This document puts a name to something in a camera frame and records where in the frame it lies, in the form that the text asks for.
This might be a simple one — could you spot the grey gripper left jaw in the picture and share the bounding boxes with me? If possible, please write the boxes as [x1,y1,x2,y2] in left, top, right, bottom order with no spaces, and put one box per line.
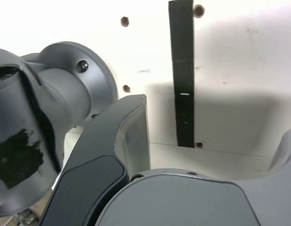
[39,93,152,226]

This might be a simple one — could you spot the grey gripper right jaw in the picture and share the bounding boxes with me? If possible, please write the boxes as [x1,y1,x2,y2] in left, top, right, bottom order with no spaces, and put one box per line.
[95,124,291,226]

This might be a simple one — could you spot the black tape strip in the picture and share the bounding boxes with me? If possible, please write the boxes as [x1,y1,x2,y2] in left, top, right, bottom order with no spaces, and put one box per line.
[168,0,196,149]

